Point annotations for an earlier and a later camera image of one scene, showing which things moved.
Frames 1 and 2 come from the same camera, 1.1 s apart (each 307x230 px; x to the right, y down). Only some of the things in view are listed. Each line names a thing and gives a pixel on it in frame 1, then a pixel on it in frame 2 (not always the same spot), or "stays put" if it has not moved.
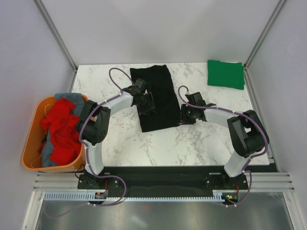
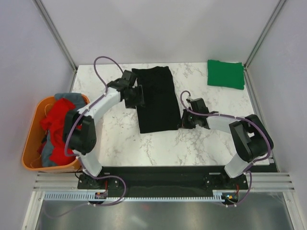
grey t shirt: [48, 144] stays put
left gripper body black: [146, 104] -> [135, 97]
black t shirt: [160, 84] stays put
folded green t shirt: [225, 74] stays put
